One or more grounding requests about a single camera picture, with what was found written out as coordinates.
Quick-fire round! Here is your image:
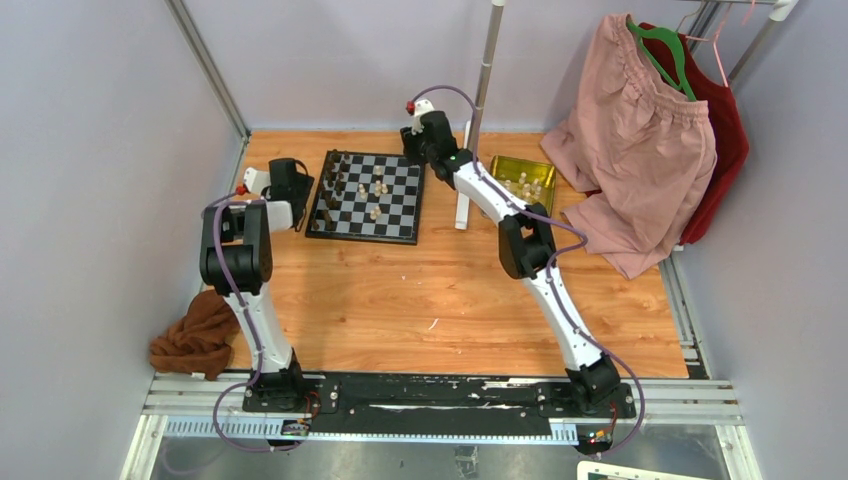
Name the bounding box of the yellow metal tin tray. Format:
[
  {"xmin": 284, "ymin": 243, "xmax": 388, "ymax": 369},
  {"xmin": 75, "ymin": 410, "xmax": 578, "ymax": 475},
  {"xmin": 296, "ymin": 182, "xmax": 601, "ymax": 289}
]
[{"xmin": 489, "ymin": 155, "xmax": 556, "ymax": 213}]

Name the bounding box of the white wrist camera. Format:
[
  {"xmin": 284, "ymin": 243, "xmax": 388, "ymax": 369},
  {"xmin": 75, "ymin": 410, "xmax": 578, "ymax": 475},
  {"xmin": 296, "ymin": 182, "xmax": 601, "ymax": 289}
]
[
  {"xmin": 406, "ymin": 98, "xmax": 435, "ymax": 135},
  {"xmin": 235, "ymin": 167, "xmax": 271, "ymax": 196}
]

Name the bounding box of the brown crumpled cloth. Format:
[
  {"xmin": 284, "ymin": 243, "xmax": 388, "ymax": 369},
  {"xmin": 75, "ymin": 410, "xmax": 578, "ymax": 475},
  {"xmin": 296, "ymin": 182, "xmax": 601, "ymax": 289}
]
[{"xmin": 148, "ymin": 290, "xmax": 241, "ymax": 381}]

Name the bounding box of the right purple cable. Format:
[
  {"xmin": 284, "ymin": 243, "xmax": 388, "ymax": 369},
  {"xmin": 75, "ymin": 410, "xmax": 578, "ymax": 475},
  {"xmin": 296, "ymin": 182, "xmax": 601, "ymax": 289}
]
[{"xmin": 410, "ymin": 84, "xmax": 649, "ymax": 457}]

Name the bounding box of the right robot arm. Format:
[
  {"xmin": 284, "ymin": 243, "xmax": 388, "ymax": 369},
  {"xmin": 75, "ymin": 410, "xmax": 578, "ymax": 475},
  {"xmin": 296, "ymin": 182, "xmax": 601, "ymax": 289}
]
[{"xmin": 399, "ymin": 110, "xmax": 621, "ymax": 418}]

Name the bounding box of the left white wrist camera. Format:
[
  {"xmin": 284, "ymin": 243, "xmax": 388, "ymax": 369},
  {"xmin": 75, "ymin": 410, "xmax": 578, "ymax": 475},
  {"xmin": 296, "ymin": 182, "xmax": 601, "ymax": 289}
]
[{"xmin": 235, "ymin": 167, "xmax": 271, "ymax": 196}]

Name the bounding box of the silver rack pole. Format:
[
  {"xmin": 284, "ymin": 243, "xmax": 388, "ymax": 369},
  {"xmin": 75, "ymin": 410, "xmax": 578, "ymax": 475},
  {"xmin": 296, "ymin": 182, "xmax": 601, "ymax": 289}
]
[{"xmin": 467, "ymin": 0, "xmax": 506, "ymax": 152}]

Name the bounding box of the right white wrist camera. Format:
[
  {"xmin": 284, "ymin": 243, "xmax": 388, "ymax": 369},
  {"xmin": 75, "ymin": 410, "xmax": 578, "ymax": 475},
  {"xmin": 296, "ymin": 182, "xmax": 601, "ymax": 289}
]
[{"xmin": 406, "ymin": 98, "xmax": 435, "ymax": 135}]

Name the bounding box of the green clothes hanger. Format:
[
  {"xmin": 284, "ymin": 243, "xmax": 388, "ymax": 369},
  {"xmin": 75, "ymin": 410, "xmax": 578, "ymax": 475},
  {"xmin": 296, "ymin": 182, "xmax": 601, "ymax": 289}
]
[{"xmin": 626, "ymin": 18, "xmax": 698, "ymax": 103}]

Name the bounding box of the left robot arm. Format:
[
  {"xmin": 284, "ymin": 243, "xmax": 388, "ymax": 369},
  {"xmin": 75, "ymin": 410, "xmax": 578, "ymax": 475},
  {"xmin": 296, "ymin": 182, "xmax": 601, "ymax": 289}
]
[{"xmin": 199, "ymin": 158, "xmax": 314, "ymax": 413}]

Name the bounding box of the red hanging garment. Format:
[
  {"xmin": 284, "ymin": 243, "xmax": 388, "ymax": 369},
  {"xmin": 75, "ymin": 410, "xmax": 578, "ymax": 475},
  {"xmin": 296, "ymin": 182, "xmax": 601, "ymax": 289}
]
[{"xmin": 626, "ymin": 19, "xmax": 749, "ymax": 249}]

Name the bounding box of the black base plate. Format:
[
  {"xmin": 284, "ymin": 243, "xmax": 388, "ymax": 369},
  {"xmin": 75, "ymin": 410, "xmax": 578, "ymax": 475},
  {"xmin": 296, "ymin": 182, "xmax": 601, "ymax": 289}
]
[{"xmin": 243, "ymin": 372, "xmax": 637, "ymax": 437}]

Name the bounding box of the black white chess board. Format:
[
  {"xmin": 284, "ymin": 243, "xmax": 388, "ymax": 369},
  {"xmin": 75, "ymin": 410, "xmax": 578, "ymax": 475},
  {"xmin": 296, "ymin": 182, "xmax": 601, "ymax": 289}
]
[{"xmin": 305, "ymin": 150, "xmax": 426, "ymax": 245}]

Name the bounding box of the pink hanging garment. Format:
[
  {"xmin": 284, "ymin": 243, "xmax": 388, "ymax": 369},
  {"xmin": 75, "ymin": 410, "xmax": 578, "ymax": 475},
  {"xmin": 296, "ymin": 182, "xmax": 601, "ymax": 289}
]
[{"xmin": 540, "ymin": 14, "xmax": 717, "ymax": 279}]

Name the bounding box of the pink wire hanger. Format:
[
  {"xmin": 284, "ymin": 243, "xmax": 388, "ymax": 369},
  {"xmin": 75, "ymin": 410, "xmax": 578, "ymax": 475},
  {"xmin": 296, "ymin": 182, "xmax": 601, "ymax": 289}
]
[{"xmin": 676, "ymin": 0, "xmax": 758, "ymax": 88}]

